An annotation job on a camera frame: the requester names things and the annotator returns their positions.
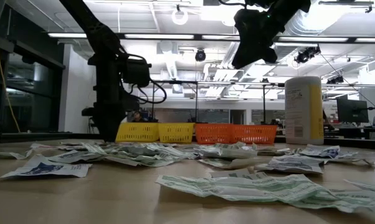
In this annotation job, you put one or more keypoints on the orange plastic basket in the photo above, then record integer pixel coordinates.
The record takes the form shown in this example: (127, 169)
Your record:
(214, 133)
(254, 134)

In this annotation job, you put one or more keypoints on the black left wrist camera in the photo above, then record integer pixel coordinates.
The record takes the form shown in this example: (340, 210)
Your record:
(137, 73)

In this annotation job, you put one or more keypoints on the black ceiling camera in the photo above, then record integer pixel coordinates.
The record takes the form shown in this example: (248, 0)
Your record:
(200, 56)

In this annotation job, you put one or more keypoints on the person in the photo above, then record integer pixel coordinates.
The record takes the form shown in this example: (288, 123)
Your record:
(138, 117)

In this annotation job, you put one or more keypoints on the white alcohol pad packet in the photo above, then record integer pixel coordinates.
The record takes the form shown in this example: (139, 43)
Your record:
(75, 157)
(44, 169)
(299, 159)
(290, 168)

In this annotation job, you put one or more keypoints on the computer monitor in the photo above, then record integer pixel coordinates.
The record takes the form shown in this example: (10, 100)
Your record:
(352, 110)

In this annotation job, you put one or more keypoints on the yellow plastic basket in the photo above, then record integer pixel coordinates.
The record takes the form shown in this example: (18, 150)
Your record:
(175, 132)
(137, 132)

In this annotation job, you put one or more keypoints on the white antiseptic towelette packet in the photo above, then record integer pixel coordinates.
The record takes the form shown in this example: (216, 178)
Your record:
(327, 152)

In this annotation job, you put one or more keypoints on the LED light bar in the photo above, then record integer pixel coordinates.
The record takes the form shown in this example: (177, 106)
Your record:
(312, 39)

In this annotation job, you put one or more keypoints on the black track spotlights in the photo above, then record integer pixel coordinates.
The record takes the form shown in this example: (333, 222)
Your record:
(335, 80)
(302, 57)

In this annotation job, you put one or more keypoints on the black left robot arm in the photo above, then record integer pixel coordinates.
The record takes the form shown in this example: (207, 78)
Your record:
(94, 28)

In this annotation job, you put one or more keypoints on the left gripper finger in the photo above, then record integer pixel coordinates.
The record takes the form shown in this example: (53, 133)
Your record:
(110, 130)

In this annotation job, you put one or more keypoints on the white yellow wipes canister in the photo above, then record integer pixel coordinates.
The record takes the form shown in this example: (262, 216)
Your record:
(299, 112)

